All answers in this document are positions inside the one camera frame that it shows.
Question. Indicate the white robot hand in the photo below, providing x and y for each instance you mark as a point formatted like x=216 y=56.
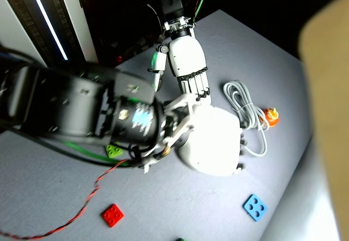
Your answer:
x=186 y=58
x=212 y=140

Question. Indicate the orange plug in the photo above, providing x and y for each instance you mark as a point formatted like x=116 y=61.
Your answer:
x=271 y=117

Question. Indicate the small red light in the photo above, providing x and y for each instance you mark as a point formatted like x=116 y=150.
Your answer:
x=119 y=59

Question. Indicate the grey table cloth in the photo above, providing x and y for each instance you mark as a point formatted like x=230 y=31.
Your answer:
x=163 y=197

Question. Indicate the blue block with four holes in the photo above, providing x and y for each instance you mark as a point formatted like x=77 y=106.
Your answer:
x=255 y=207

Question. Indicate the light green toy brick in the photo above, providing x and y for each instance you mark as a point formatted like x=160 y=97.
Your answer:
x=114 y=151

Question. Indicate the dark green block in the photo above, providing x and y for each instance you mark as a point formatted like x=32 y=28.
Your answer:
x=181 y=239

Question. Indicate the white panel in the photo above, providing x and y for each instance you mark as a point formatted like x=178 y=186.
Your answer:
x=79 y=20

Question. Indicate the red toy brick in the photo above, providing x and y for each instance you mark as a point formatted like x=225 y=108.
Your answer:
x=113 y=215

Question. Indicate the blurry beige object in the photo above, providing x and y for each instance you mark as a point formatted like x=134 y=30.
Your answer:
x=327 y=88

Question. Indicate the white light strip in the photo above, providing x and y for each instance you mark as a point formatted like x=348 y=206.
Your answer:
x=46 y=20

